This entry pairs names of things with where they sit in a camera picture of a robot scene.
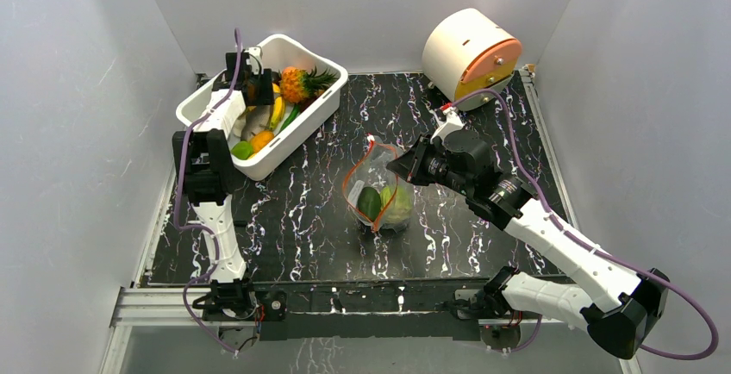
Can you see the cream round drum orange face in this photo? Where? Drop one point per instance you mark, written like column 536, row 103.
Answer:
column 467, row 51

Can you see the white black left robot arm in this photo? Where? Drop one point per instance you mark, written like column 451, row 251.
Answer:
column 207, row 177

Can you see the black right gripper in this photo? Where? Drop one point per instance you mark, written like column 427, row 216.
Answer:
column 415, row 161

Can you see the grey toy fish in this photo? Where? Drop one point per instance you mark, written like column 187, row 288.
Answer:
column 254, row 121

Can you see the green toy chili pepper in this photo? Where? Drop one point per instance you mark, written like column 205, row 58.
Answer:
column 290, row 118

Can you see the light green toy cabbage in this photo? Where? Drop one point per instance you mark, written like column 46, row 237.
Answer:
column 397, row 206

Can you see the orange toy orange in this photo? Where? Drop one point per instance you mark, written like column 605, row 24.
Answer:
column 261, row 139

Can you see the bright green toy lime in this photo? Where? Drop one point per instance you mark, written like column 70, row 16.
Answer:
column 242, row 150

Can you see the orange toy pineapple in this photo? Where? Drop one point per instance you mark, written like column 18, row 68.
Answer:
column 297, row 85

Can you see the dark green toy avocado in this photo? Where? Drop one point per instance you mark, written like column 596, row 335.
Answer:
column 369, row 203

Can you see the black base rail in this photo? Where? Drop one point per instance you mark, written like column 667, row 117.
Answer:
column 366, row 309

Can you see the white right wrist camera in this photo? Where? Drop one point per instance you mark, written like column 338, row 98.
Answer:
column 451, row 122

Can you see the white plastic bin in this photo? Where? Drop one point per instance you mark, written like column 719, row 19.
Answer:
column 277, row 52

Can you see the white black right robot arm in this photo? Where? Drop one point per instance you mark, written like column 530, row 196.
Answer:
column 616, row 306

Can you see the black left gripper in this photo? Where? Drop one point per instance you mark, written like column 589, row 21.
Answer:
column 265, row 79

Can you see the clear zip bag orange zipper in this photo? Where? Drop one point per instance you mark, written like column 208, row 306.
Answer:
column 371, row 171

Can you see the yellow toy banana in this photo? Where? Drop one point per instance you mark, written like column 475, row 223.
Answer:
column 278, row 108

